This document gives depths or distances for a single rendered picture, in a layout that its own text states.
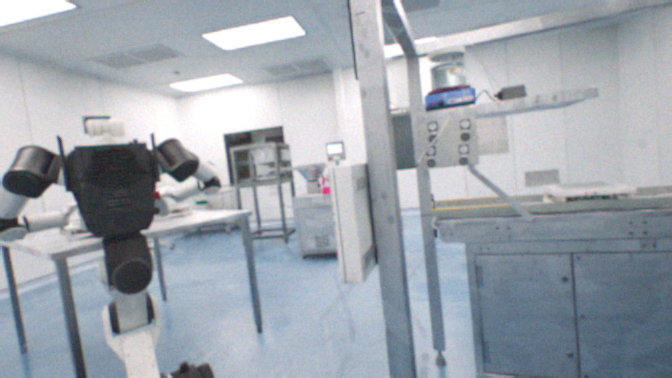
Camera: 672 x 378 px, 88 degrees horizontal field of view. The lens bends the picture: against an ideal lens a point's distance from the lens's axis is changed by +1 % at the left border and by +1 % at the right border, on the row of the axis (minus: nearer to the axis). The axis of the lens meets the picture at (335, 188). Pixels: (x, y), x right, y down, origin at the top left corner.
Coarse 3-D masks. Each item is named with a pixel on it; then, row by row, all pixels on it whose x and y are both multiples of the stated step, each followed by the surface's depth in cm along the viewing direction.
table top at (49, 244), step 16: (160, 224) 217; (176, 224) 208; (192, 224) 205; (208, 224) 213; (32, 240) 210; (48, 240) 202; (64, 240) 194; (80, 240) 187; (96, 240) 180; (48, 256) 156; (64, 256) 157
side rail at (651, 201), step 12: (528, 204) 135; (540, 204) 133; (552, 204) 132; (564, 204) 130; (576, 204) 129; (588, 204) 128; (600, 204) 127; (612, 204) 125; (624, 204) 124; (636, 204) 123; (648, 204) 122; (660, 204) 121; (432, 216) 147; (444, 216) 145
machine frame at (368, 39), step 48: (384, 0) 107; (624, 0) 141; (384, 48) 85; (432, 48) 167; (384, 96) 81; (384, 144) 82; (384, 192) 83; (384, 240) 84; (432, 240) 176; (384, 288) 86; (432, 288) 179; (432, 336) 181
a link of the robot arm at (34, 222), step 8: (24, 216) 128; (32, 216) 130; (40, 216) 131; (48, 216) 133; (56, 216) 135; (24, 224) 125; (32, 224) 129; (40, 224) 131; (48, 224) 133; (56, 224) 135; (32, 232) 131
